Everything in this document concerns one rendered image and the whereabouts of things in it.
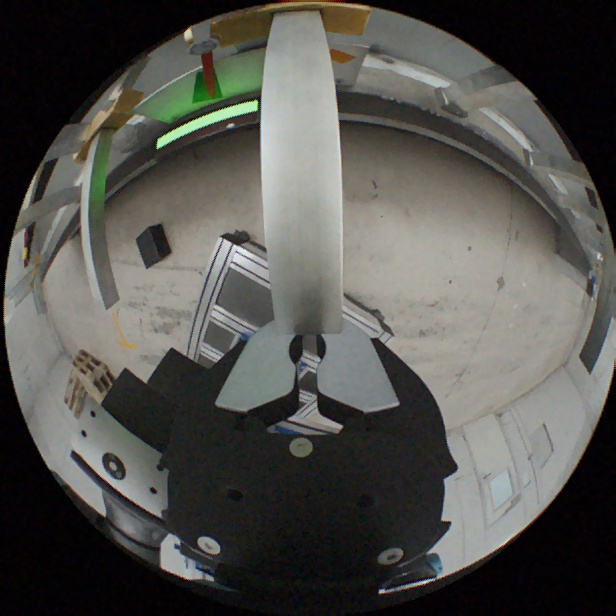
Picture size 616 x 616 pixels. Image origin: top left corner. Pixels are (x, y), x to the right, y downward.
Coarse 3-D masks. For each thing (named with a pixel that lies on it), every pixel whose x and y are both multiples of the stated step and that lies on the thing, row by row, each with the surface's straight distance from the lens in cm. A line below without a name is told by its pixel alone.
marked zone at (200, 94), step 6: (198, 72) 26; (198, 78) 27; (204, 78) 27; (216, 78) 27; (198, 84) 28; (204, 84) 28; (216, 84) 28; (198, 90) 29; (204, 90) 29; (216, 90) 29; (198, 96) 30; (204, 96) 30; (216, 96) 31; (222, 96) 31; (192, 102) 31; (198, 102) 32
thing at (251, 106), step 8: (248, 104) 29; (256, 104) 29; (216, 112) 31; (224, 112) 30; (232, 112) 30; (240, 112) 29; (200, 120) 32; (208, 120) 31; (216, 120) 30; (184, 128) 33; (192, 128) 32; (168, 136) 35; (176, 136) 33; (160, 144) 35
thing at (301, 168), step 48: (288, 48) 12; (288, 96) 9; (288, 144) 8; (336, 144) 8; (288, 192) 8; (336, 192) 8; (288, 240) 8; (336, 240) 8; (288, 288) 8; (336, 288) 8
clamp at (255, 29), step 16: (240, 16) 20; (256, 16) 20; (272, 16) 20; (336, 16) 20; (352, 16) 20; (368, 16) 21; (224, 32) 21; (240, 32) 21; (256, 32) 21; (336, 32) 22; (352, 32) 22
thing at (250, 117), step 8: (256, 112) 28; (224, 120) 29; (232, 120) 29; (240, 120) 28; (248, 120) 28; (200, 128) 31; (208, 128) 30; (216, 128) 29; (224, 128) 29; (184, 136) 32; (192, 136) 31; (200, 136) 30; (168, 144) 34; (176, 144) 33; (184, 144) 32; (160, 152) 35
